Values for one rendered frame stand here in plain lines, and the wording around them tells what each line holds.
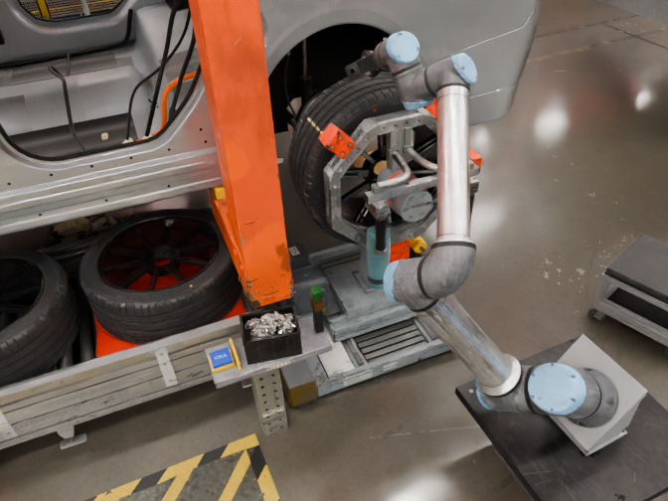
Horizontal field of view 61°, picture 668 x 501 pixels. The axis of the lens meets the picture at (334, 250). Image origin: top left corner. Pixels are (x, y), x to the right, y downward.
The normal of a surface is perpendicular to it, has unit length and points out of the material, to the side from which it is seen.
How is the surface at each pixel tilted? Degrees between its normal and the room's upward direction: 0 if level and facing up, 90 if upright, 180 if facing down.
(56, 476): 0
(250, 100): 90
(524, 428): 0
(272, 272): 90
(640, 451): 0
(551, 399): 45
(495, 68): 90
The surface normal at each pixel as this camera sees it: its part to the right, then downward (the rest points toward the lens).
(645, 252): -0.04, -0.77
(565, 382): -0.63, -0.29
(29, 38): 0.39, 0.55
